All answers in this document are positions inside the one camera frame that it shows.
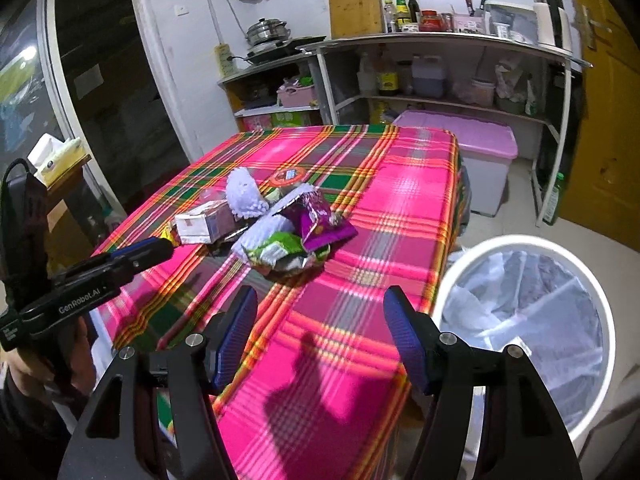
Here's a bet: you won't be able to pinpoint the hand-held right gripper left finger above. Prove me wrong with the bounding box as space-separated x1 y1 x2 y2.
57 285 259 480

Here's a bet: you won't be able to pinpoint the green white snack wrapper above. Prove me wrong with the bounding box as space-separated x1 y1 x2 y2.
234 184 321 257

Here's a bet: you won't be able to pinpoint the green glass bottle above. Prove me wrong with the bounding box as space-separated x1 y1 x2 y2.
542 172 565 226

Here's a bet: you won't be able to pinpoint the black induction cooker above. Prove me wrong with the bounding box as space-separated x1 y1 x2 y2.
245 36 326 65

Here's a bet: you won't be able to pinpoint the purple plastic jug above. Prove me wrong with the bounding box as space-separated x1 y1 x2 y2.
411 55 447 100

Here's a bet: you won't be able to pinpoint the purple snack wrapper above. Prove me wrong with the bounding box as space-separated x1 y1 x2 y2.
282 191 358 252

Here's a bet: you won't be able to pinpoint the large soy sauce bottle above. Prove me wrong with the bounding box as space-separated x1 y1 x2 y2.
376 45 400 96

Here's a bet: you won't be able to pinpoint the small cardboard box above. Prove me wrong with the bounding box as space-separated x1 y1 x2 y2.
174 200 248 246

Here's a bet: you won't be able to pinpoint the small plastic bucket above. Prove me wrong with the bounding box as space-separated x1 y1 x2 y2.
470 77 496 108

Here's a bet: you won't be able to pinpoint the red jelly cup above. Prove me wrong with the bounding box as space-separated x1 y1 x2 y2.
270 166 308 188

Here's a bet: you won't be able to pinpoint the white wall cable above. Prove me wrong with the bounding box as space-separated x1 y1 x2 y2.
199 0 224 46

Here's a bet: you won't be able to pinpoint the person's left hand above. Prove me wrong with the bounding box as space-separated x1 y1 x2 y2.
0 316 98 411

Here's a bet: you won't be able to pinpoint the large white shelf unit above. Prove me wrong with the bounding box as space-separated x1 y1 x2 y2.
297 32 593 226

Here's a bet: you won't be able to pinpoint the metal door handle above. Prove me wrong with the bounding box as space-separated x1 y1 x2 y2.
575 5 601 51

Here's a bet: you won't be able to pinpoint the clear plastic bin liner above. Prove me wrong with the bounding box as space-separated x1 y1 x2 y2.
442 250 603 401

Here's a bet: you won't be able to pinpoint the yellow wooden door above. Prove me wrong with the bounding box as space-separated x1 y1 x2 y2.
557 0 640 251

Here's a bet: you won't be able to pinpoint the yellow cooking oil bottle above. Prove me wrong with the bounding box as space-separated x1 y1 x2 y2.
372 100 396 126

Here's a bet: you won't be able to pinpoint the wooden cutting board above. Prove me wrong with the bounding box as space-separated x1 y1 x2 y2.
327 0 385 40

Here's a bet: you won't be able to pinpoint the yellowed power strip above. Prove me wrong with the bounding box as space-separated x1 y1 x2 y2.
214 44 232 81

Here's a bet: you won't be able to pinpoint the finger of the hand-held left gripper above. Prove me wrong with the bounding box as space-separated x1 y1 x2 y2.
52 236 175 297
106 237 162 264

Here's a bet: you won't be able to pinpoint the glass sliding door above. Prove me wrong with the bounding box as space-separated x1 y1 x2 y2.
0 0 193 241

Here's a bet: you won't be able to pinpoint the white tissue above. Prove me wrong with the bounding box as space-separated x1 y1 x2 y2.
226 167 268 220

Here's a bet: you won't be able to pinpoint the yellow tissue box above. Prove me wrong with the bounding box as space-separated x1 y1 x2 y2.
27 132 86 183

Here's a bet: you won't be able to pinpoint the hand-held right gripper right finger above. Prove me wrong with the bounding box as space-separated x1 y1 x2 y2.
382 285 583 480

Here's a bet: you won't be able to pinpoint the white round trash bin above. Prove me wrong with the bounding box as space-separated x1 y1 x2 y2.
431 234 617 461

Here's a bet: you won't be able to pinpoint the white storage box pink lid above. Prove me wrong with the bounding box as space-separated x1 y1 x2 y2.
392 110 518 218

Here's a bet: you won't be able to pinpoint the green printed package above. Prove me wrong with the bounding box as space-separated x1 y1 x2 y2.
272 111 321 128

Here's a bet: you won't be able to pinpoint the clear plastic container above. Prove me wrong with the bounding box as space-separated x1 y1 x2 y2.
484 2 538 43

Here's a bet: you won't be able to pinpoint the pink knife holder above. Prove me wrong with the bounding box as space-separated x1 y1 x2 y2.
452 12 485 33

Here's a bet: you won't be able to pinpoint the crumpled plastic bags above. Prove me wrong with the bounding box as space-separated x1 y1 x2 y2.
495 62 526 101

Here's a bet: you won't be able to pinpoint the pink plaid tablecloth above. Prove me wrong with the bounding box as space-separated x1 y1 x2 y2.
92 125 471 480

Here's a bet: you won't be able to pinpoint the steel steamer pot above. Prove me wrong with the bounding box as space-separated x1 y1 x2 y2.
245 17 292 47

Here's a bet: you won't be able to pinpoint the white electric kettle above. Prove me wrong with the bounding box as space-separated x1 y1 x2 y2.
531 0 573 53

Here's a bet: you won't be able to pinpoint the white plastic bottle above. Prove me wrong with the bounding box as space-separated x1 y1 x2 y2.
357 52 376 93

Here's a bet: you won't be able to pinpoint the pink plastic basket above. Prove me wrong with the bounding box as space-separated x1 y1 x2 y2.
277 85 317 108

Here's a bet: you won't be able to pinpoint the small white shelf unit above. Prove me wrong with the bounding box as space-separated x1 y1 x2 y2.
217 52 323 133

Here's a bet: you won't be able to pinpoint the wooden side table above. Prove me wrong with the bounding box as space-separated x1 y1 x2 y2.
30 155 126 261

